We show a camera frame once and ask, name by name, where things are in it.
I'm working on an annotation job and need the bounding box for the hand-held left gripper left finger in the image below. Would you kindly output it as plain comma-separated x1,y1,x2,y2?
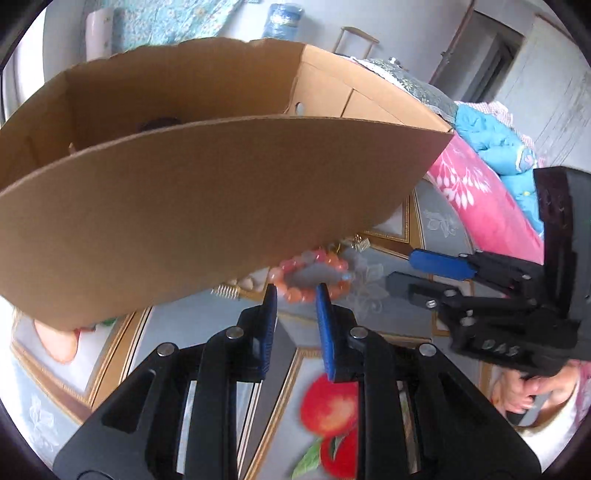
53,284,280,480

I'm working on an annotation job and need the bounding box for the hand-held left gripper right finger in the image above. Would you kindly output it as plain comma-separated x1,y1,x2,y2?
315,282,543,480

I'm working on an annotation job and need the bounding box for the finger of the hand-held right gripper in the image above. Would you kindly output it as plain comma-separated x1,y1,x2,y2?
385,271,543,333
409,248,546,297

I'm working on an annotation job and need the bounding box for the orange pink bead bracelet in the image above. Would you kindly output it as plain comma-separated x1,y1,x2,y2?
269,248,356,303

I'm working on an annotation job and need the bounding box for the brown cardboard box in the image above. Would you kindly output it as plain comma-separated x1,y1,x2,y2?
0,39,455,330

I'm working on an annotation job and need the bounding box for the person's right hand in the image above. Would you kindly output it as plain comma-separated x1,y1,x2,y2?
489,362,585,423

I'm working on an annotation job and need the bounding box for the fruit print tablecloth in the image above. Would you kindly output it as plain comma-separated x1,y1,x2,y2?
0,185,546,480

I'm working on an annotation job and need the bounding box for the pink floral blanket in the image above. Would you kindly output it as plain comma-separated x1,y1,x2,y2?
425,136,546,264

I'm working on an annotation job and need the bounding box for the blue quilt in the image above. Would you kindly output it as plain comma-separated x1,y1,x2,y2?
455,102,548,232

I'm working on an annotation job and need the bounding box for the grey floral cushion cover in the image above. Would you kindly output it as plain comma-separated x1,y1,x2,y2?
351,56,458,123

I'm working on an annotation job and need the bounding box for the person's white top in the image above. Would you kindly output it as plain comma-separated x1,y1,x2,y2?
517,392,587,472

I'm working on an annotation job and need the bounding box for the wooden chair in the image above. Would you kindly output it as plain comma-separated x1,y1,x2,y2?
333,27,380,58

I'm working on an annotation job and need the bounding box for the pale pink roll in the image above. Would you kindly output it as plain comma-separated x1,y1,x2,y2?
85,9,114,61

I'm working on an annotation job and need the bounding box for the dark wooden door frame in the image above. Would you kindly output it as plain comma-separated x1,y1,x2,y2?
429,0,527,107

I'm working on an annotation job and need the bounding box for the teal floral wall cloth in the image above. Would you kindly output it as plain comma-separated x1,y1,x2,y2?
99,0,259,51

